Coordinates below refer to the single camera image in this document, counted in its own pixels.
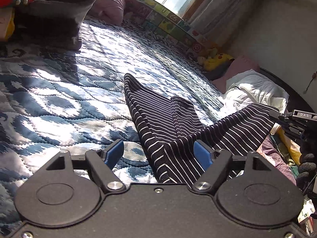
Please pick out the yellow cartoon cushion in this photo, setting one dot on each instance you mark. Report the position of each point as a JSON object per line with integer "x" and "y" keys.
{"x": 288, "y": 148}

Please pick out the grey window curtain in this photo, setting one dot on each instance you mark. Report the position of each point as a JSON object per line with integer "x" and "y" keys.
{"x": 218, "y": 20}

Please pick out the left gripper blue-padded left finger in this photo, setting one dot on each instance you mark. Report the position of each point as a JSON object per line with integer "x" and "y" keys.
{"x": 100, "y": 165}

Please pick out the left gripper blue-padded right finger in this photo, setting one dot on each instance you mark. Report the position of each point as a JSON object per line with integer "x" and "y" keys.
{"x": 215, "y": 163}

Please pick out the blue white quilted bedspread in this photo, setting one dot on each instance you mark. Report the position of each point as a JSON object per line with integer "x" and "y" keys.
{"x": 53, "y": 100}

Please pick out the purple garment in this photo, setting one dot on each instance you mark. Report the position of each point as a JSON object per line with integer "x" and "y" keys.
{"x": 268, "y": 151}

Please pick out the white quilted blanket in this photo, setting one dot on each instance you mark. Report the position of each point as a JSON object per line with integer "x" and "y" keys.
{"x": 252, "y": 87}

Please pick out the yellow plush toy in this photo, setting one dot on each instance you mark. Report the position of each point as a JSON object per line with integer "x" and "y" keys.
{"x": 210, "y": 59}

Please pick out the black white striped garment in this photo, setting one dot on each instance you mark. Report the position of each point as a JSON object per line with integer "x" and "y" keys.
{"x": 169, "y": 127}

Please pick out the pink pillow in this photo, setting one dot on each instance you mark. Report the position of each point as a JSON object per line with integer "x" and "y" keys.
{"x": 239, "y": 65}

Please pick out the colourful alphabet foam mat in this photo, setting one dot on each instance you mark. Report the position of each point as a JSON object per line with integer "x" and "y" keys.
{"x": 154, "y": 17}

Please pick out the mauve rolled duvet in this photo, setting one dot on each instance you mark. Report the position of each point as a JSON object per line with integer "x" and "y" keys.
{"x": 109, "y": 11}

